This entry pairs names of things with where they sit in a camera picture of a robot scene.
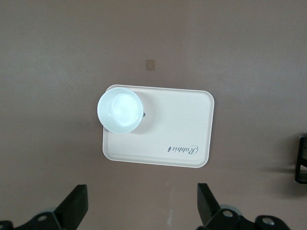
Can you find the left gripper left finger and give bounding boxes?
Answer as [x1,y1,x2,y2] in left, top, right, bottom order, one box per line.
[22,184,90,230]

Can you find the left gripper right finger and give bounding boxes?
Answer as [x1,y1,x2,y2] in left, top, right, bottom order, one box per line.
[197,183,241,230]

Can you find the beige rabbit tray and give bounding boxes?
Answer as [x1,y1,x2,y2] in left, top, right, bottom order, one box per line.
[102,83,216,169]

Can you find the white bowl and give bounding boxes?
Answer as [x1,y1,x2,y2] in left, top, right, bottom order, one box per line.
[96,87,145,134]

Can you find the black wire cup rack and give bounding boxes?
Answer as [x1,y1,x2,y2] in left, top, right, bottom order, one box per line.
[294,134,307,184]

